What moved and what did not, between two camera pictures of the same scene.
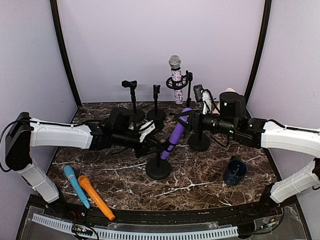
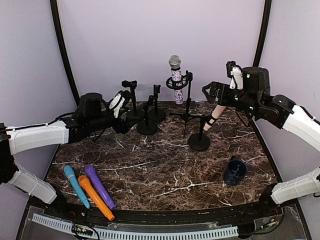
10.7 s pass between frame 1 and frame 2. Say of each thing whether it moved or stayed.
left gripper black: moved
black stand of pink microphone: stayed
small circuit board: stayed
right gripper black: moved
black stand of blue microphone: stayed
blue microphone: stayed
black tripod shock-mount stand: stayed
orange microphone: stayed
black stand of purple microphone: moved
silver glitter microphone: stayed
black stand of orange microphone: stayed
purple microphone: moved
